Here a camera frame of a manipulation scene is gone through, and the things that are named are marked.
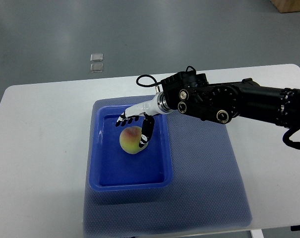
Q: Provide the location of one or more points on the wooden box corner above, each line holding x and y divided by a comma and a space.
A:
287, 6

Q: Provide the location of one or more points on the lower metal floor plate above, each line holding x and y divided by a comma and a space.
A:
96, 67

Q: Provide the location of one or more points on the yellow-green red peach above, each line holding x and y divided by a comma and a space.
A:
130, 138

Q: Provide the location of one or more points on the grey-blue textured mat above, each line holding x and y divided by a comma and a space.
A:
206, 192

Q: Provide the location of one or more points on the metal floor plate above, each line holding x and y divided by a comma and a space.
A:
96, 67
96, 57

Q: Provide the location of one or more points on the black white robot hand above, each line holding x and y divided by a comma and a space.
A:
148, 110

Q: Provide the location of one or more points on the blue plastic tray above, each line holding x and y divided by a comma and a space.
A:
112, 169

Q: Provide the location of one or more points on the upper metal floor plate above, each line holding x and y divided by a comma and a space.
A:
96, 57

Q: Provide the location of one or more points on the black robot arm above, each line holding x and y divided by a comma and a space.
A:
191, 94

